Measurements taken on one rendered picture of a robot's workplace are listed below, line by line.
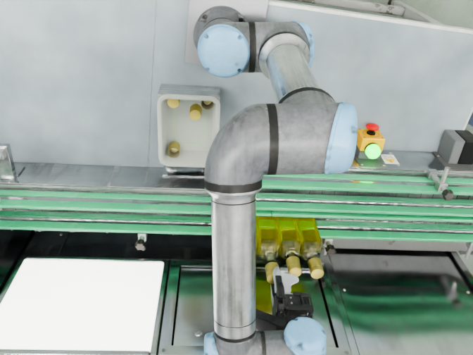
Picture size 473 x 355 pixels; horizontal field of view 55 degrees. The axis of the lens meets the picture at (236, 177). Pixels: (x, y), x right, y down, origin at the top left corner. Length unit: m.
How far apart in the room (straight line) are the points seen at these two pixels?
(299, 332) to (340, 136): 0.36
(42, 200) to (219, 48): 0.68
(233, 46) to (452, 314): 0.96
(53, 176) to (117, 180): 0.19
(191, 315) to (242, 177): 0.61
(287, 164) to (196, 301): 0.66
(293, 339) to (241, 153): 0.35
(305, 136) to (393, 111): 0.80
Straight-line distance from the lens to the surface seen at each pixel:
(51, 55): 1.40
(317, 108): 0.73
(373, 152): 1.40
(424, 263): 1.61
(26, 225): 1.44
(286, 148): 0.70
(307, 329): 0.86
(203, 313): 1.25
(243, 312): 0.81
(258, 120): 0.70
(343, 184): 1.32
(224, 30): 1.06
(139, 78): 1.36
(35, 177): 1.48
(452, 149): 1.51
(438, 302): 1.49
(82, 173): 1.46
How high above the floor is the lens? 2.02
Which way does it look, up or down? 59 degrees down
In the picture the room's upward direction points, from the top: 176 degrees clockwise
